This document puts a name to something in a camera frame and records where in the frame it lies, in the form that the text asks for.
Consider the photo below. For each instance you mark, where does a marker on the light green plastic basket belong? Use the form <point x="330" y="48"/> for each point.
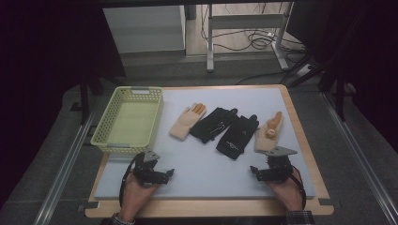
<point x="131" y="125"/>

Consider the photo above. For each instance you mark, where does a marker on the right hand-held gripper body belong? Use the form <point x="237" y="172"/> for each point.
<point x="278" y="167"/>

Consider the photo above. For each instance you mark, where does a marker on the white power strip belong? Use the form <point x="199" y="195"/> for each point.
<point x="303" y="70"/>

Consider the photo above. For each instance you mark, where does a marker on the white cabinet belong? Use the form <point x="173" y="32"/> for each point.
<point x="144" y="29"/>

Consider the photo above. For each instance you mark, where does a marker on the aluminium rail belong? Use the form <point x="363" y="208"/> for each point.
<point x="62" y="175"/>
<point x="359" y="156"/>

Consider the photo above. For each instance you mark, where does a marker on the black glove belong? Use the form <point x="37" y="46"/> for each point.
<point x="211" y="125"/>
<point x="236" y="137"/>

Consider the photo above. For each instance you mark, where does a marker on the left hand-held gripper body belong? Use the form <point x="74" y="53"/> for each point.
<point x="147" y="172"/>

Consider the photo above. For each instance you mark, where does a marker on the cream knit glove orange fingers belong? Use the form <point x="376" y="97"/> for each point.
<point x="184" y="123"/>
<point x="266" y="140"/>

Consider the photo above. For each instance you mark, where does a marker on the black curtain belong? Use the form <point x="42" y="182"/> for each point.
<point x="366" y="62"/>
<point x="40" y="62"/>

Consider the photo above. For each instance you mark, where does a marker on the person's right sleeve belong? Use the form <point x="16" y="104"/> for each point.
<point x="300" y="217"/>

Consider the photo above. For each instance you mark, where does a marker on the person's left sleeve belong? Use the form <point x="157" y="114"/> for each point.
<point x="120" y="220"/>

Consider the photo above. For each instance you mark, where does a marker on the grey metal desk frame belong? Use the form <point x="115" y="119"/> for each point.
<point x="247" y="22"/>

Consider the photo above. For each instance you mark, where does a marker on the black stand leg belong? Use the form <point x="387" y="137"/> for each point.
<point x="339" y="93"/>
<point x="84" y="97"/>

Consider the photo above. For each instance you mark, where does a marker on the person's sleeve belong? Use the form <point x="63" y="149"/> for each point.
<point x="120" y="220"/>
<point x="300" y="217"/>

